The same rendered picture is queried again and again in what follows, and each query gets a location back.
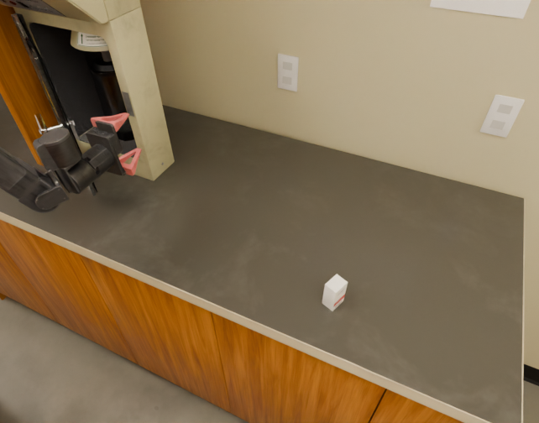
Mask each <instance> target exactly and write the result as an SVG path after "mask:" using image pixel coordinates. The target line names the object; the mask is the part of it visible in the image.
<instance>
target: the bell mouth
mask: <svg viewBox="0 0 539 423"><path fill-rule="evenodd" d="M71 46H72V47H74V48H76V49H78V50H83V51H91V52H98V51H108V50H109V49H108V46H107V43H106V41H105V40H104V39H103V38H102V37H101V36H98V35H94V34H86V33H82V32H77V31H73V30H71Z"/></svg>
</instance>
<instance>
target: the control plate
mask: <svg viewBox="0 0 539 423"><path fill-rule="evenodd" d="M0 1H1V2H2V3H5V4H6V5H8V6H12V7H17V8H25V9H29V10H34V11H39V12H43V13H51V14H55V15H60V16H65V15H64V14H62V13H60V12H59V11H57V10H56V9H54V8H52V7H51V6H50V5H49V4H47V3H45V2H44V1H42V0H4V1H6V2H4V1H2V0H0ZM9 1H12V2H14V3H17V2H16V1H18V2H21V3H23V4H25V5H26V6H28V7H29V4H30V5H32V6H33V7H32V8H26V7H24V6H22V5H21V4H19V3H17V5H13V4H11V3H10V2H9ZM36 6H38V7H40V9H37V7H36ZM45 8H48V10H47V11H45ZM65 17H66V16H65Z"/></svg>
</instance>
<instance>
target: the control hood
mask: <svg viewBox="0 0 539 423"><path fill-rule="evenodd" d="M42 1H44V2H45V3H47V4H49V5H50V6H51V7H52V8H54V9H56V10H57V11H59V12H60V13H62V14H64V15H65V16H66V17H65V16H61V17H65V18H73V19H78V20H82V21H87V22H91V23H95V24H104V23H106V22H108V17H107V12H106V9H105V5H104V2H103V0H42ZM0 4H1V5H4V6H7V5H6V4H5V3H2V2H1V1H0ZM56 16H60V15H56Z"/></svg>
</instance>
